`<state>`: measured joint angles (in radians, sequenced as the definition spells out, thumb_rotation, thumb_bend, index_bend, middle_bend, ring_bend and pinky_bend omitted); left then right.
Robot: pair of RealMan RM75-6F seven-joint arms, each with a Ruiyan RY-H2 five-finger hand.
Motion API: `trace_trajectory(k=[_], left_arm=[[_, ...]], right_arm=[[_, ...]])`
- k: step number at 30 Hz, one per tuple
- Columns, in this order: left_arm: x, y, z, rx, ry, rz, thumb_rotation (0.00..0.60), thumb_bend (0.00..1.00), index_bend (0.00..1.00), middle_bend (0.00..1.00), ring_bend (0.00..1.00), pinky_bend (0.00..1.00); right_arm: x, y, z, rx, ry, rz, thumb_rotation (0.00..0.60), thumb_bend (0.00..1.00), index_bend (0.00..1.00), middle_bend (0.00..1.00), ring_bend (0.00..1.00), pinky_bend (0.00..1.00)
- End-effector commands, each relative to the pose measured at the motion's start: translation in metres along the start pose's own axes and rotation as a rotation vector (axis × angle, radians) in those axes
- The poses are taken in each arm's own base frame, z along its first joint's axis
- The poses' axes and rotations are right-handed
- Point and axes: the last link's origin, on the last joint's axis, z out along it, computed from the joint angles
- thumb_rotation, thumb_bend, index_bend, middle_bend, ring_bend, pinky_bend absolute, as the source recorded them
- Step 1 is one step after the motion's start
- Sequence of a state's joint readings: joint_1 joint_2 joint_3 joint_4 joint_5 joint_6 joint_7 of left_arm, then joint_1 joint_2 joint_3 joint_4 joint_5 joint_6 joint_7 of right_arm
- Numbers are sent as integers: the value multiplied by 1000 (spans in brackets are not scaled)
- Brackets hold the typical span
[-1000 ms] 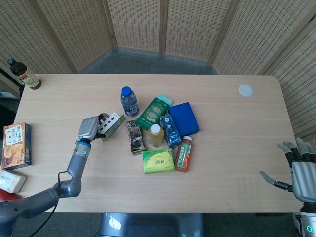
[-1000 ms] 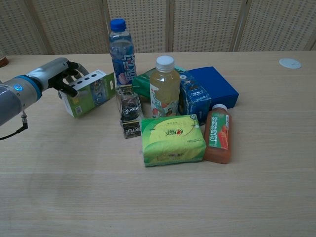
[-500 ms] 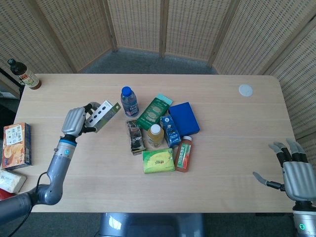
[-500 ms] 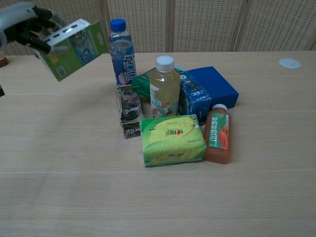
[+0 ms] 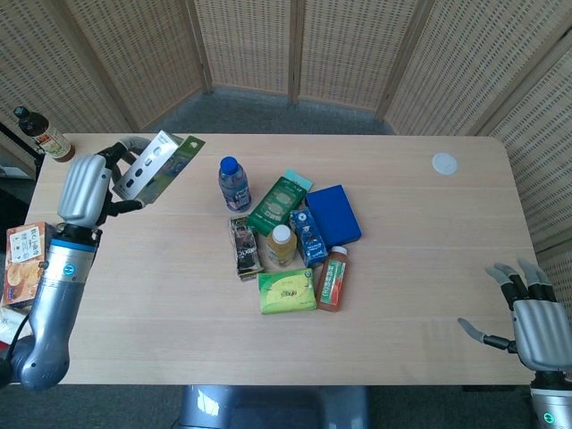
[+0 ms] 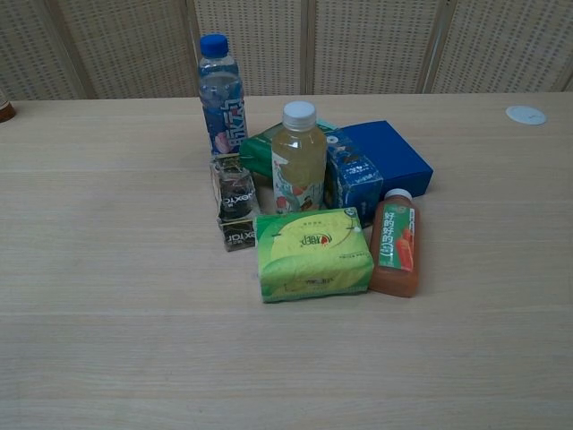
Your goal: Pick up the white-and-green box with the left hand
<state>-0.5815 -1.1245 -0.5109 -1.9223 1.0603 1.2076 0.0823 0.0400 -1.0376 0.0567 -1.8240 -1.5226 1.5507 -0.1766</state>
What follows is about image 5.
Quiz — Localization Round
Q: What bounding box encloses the dark brown sauce bottle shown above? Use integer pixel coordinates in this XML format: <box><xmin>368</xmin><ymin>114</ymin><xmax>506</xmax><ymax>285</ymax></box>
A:
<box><xmin>13</xmin><ymin>105</ymin><xmax>76</xmax><ymax>164</ymax></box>

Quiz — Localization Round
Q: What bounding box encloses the woven wooden folding screen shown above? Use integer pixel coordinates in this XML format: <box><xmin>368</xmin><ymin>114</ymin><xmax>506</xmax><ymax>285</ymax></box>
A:
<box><xmin>0</xmin><ymin>0</ymin><xmax>572</xmax><ymax>309</ymax></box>

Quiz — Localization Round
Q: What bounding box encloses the white round table grommet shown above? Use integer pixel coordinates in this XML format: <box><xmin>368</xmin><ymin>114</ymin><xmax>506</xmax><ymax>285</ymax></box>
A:
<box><xmin>431</xmin><ymin>152</ymin><xmax>460</xmax><ymax>176</ymax></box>

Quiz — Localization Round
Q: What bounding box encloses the dark green flat box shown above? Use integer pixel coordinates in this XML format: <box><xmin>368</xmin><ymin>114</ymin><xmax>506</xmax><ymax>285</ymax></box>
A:
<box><xmin>246</xmin><ymin>176</ymin><xmax>308</xmax><ymax>238</ymax></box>

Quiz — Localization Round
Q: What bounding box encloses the orange juice bottle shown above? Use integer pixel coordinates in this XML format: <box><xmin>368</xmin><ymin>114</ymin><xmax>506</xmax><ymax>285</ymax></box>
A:
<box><xmin>315</xmin><ymin>246</ymin><xmax>350</xmax><ymax>313</ymax></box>

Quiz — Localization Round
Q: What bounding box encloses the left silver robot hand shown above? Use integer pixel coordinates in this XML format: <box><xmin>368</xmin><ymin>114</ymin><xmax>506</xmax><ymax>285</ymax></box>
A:
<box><xmin>56</xmin><ymin>136</ymin><xmax>156</xmax><ymax>228</ymax></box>

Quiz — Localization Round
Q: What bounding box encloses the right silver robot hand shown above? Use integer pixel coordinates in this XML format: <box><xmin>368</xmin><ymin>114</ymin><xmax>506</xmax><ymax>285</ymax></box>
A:
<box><xmin>458</xmin><ymin>257</ymin><xmax>572</xmax><ymax>372</ymax></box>

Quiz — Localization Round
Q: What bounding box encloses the blue cap drink bottle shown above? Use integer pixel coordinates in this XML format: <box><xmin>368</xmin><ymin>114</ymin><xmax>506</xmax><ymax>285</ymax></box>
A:
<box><xmin>217</xmin><ymin>156</ymin><xmax>252</xmax><ymax>212</ymax></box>

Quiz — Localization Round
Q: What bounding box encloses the orange snack box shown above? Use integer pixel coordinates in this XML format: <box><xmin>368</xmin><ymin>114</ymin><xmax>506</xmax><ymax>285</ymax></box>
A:
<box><xmin>1</xmin><ymin>221</ymin><xmax>59</xmax><ymax>309</ymax></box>

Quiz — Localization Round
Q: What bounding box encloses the light teal flat packet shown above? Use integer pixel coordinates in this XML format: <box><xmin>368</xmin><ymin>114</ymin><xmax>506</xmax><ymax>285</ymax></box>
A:
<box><xmin>284</xmin><ymin>168</ymin><xmax>315</xmax><ymax>191</ymax></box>

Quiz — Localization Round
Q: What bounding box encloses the green tissue pack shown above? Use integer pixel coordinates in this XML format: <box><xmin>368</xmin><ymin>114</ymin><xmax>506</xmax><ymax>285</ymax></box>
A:
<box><xmin>257</xmin><ymin>269</ymin><xmax>318</xmax><ymax>315</ymax></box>

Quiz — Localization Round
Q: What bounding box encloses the black stand rod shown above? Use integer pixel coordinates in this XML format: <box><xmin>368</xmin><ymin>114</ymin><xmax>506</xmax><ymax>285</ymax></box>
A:
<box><xmin>0</xmin><ymin>120</ymin><xmax>44</xmax><ymax>180</ymax></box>

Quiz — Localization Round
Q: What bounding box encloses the dark snack bar packet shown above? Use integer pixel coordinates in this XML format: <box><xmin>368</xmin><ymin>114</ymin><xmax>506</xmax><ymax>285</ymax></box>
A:
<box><xmin>228</xmin><ymin>214</ymin><xmax>265</xmax><ymax>282</ymax></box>

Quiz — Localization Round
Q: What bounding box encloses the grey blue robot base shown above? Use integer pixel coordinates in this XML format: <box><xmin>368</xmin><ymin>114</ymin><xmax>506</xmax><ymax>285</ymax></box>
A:
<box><xmin>178</xmin><ymin>384</ymin><xmax>372</xmax><ymax>429</ymax></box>

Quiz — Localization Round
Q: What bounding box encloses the yellow tea bottle white cap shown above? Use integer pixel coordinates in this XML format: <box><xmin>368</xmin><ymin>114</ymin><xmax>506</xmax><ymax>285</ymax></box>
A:
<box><xmin>266</xmin><ymin>224</ymin><xmax>299</xmax><ymax>268</ymax></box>

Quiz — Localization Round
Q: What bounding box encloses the plain blue box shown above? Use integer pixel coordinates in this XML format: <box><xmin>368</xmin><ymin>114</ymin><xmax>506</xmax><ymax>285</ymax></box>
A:
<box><xmin>305</xmin><ymin>185</ymin><xmax>363</xmax><ymax>248</ymax></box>

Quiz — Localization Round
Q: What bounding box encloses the blue patterned carton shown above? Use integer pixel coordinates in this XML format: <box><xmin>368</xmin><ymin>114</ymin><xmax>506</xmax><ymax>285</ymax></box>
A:
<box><xmin>289</xmin><ymin>208</ymin><xmax>330</xmax><ymax>269</ymax></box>

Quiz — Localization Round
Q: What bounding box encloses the white and green package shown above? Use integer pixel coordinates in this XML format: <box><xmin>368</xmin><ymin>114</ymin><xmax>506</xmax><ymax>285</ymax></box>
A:
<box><xmin>111</xmin><ymin>130</ymin><xmax>206</xmax><ymax>207</ymax></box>

